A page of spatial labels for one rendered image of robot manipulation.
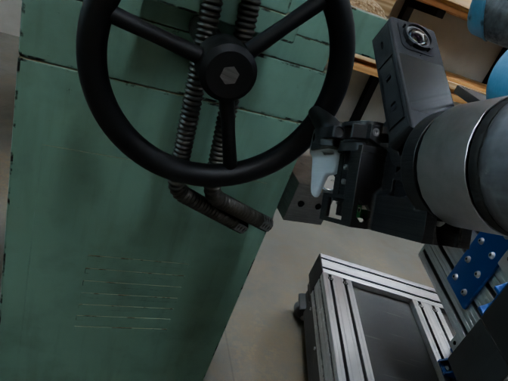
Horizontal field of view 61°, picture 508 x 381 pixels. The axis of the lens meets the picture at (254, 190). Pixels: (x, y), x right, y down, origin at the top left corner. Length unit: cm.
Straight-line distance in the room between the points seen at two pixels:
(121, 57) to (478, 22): 74
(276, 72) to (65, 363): 72
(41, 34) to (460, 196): 54
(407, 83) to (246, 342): 105
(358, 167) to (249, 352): 100
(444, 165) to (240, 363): 105
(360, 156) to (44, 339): 77
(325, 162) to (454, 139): 18
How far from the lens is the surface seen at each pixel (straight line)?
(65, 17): 64
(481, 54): 405
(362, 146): 33
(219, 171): 51
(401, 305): 136
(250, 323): 135
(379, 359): 115
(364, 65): 300
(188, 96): 53
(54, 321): 93
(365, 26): 71
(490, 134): 23
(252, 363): 125
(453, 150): 25
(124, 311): 91
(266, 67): 67
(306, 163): 82
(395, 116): 32
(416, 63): 35
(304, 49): 68
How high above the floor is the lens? 92
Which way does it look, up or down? 27 degrees down
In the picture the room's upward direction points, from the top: 21 degrees clockwise
